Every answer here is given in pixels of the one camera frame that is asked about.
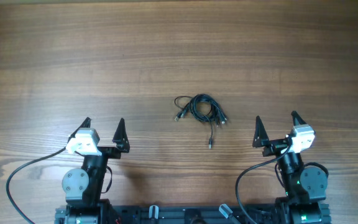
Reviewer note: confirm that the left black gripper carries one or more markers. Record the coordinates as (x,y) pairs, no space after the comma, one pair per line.
(120,140)

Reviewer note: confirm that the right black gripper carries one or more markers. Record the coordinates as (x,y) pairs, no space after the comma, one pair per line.
(261,139)

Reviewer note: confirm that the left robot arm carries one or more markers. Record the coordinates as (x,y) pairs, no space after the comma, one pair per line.
(83,186)

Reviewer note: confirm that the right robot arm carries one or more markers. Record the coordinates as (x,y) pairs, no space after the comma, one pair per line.
(305,184)

